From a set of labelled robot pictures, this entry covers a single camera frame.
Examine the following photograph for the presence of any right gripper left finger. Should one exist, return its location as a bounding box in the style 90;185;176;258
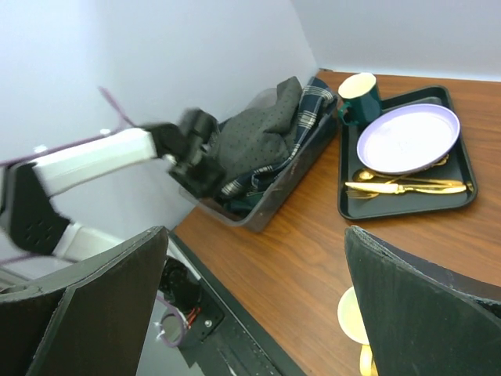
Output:
1;226;168;375

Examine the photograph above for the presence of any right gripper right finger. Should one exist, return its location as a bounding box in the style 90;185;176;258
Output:
344;226;500;375

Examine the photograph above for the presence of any navy white plaid skirt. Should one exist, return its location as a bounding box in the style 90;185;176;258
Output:
210;77;337;201

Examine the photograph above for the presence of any dark dotted garment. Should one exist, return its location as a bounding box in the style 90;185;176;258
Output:
210;77;302;183

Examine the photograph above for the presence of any green plaid skirt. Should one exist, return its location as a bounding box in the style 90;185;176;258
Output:
223;190;266;220

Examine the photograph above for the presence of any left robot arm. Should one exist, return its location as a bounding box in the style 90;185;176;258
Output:
1;109;225;262

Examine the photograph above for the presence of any yellow mug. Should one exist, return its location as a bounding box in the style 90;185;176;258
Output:
337;286;378;376

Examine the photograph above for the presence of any black tray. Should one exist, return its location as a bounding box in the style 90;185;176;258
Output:
337;85;478;221

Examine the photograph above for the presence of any gold knife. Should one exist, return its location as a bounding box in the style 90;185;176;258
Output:
345;182;467;194

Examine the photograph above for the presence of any gold spoon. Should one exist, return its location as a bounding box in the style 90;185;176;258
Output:
353;169;463;186

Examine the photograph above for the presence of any purple plate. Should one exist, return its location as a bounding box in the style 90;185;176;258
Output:
356;103;461;175

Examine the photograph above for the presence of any dark teal cup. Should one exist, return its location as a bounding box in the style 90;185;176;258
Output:
337;72;383;126

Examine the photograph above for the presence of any clear plastic bin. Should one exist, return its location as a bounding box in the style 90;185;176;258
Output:
179;77;337;233

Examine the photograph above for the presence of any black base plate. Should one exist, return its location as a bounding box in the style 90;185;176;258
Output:
153;232;304;375

